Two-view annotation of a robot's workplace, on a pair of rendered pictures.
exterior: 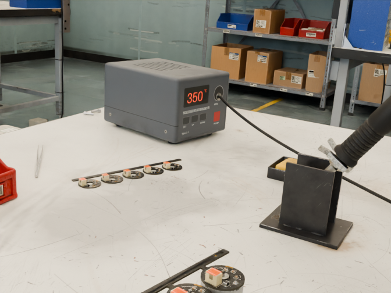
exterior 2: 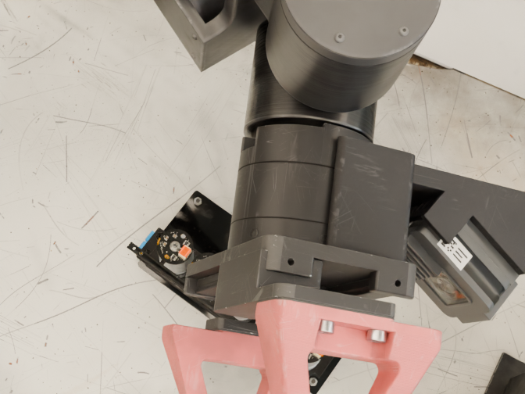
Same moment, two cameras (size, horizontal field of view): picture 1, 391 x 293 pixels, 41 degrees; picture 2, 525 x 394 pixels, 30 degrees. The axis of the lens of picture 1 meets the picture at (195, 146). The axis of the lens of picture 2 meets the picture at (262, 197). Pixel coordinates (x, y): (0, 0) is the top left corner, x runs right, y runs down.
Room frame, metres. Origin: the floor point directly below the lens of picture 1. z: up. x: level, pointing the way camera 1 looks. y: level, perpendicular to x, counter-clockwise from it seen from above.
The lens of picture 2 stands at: (0.24, 0.15, 1.46)
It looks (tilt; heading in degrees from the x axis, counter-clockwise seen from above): 72 degrees down; 258
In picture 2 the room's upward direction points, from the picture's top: 9 degrees clockwise
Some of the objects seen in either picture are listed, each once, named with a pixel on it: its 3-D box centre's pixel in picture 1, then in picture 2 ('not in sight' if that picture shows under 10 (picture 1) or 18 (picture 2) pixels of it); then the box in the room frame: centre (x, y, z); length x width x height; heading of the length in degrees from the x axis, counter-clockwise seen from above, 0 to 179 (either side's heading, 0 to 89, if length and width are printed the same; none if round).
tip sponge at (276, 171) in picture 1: (304, 172); not in sight; (0.60, -0.13, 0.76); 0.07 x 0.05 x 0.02; 62
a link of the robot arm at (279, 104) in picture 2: not in sight; (316, 85); (0.19, -0.02, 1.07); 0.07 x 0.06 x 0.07; 79
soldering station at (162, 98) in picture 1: (165, 99); not in sight; (0.77, 0.05, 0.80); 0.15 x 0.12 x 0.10; 50
